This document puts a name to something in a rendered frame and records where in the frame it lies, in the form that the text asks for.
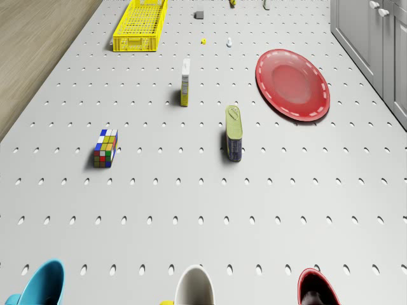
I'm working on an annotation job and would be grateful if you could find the flat-sided can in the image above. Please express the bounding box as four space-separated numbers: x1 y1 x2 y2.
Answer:
225 105 243 163

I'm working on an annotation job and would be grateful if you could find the yellow and white box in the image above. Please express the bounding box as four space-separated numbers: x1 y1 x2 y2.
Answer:
180 58 191 107

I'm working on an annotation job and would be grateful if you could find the yellow mug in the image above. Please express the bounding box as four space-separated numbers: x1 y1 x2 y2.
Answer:
158 264 216 305

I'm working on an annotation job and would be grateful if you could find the white cabinet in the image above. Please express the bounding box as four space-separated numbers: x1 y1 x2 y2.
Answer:
329 0 407 131

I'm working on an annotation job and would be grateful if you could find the yellow basket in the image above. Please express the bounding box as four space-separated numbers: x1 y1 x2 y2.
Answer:
112 0 169 53

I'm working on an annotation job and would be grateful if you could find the puzzle cube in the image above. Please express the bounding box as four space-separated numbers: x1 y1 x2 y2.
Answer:
93 128 119 168

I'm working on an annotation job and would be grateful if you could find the red plate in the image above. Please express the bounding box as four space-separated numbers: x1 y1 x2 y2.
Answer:
255 48 331 122

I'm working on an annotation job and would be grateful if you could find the blue mug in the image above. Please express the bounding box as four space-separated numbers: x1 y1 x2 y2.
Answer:
3 259 66 305

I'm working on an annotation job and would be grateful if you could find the red mug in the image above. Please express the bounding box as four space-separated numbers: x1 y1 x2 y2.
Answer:
297 268 341 305

